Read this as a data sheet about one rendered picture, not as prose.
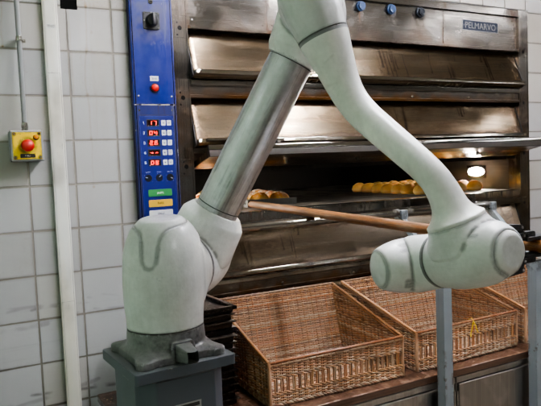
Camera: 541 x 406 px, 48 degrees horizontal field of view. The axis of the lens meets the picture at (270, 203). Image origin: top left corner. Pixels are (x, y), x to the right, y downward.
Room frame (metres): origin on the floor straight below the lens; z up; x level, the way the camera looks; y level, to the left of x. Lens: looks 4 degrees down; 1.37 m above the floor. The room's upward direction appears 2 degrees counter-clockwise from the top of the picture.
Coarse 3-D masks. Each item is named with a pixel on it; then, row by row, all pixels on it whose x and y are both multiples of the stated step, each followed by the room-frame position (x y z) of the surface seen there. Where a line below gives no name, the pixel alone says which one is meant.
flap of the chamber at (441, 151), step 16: (432, 144) 2.69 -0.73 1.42; (448, 144) 2.74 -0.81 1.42; (464, 144) 2.78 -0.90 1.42; (480, 144) 2.83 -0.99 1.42; (496, 144) 2.87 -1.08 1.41; (512, 144) 2.92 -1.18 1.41; (528, 144) 2.98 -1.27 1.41; (208, 160) 2.25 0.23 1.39; (272, 160) 2.43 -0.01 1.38; (304, 160) 2.52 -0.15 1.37; (320, 160) 2.57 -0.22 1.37; (336, 160) 2.62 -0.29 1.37; (352, 160) 2.68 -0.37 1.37; (368, 160) 2.73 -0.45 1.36; (384, 160) 2.79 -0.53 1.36
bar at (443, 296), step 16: (416, 208) 2.35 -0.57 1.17; (496, 208) 2.54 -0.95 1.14; (256, 224) 2.03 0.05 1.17; (272, 224) 2.05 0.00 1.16; (288, 224) 2.08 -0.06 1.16; (304, 224) 2.11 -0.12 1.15; (320, 224) 2.15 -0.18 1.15; (528, 272) 2.36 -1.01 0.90; (448, 288) 2.12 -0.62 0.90; (528, 288) 2.36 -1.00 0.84; (448, 304) 2.12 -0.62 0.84; (528, 304) 2.36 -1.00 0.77; (448, 320) 2.12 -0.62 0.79; (528, 320) 2.36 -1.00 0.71; (448, 336) 2.12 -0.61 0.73; (528, 336) 2.36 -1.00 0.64; (448, 352) 2.12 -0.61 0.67; (528, 352) 2.37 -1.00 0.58; (448, 368) 2.12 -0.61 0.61; (448, 384) 2.12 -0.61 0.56; (448, 400) 2.11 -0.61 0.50
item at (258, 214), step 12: (480, 192) 3.07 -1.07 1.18; (492, 192) 3.06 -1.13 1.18; (504, 192) 3.10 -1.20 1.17; (516, 192) 3.15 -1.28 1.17; (336, 204) 2.64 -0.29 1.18; (348, 204) 2.65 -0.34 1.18; (360, 204) 2.68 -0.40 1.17; (372, 204) 2.71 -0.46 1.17; (384, 204) 2.74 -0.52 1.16; (396, 204) 2.78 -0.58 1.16; (408, 204) 2.81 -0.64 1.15; (420, 204) 2.84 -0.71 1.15; (240, 216) 2.41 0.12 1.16; (252, 216) 2.43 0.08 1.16; (264, 216) 2.46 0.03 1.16; (276, 216) 2.48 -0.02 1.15; (288, 216) 2.51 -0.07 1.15; (300, 216) 2.54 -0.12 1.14
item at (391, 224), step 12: (252, 204) 2.55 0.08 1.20; (264, 204) 2.45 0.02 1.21; (276, 204) 2.37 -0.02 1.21; (312, 216) 2.12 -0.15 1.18; (324, 216) 2.04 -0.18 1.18; (336, 216) 1.98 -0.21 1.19; (348, 216) 1.92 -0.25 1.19; (360, 216) 1.87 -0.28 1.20; (384, 228) 1.77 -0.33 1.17; (396, 228) 1.70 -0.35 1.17; (408, 228) 1.66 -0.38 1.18; (420, 228) 1.61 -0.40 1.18; (540, 240) 1.28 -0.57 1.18; (540, 252) 1.28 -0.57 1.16
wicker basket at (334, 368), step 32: (288, 288) 2.46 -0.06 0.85; (320, 288) 2.53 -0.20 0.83; (256, 320) 2.36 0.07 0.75; (288, 320) 2.43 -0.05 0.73; (320, 320) 2.49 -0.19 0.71; (352, 320) 2.43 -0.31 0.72; (256, 352) 1.98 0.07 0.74; (288, 352) 2.39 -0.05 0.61; (320, 352) 1.99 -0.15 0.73; (352, 352) 2.05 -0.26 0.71; (384, 352) 2.11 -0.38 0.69; (256, 384) 2.00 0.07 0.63; (288, 384) 1.94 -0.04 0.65; (320, 384) 1.99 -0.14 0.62; (352, 384) 2.05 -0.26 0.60
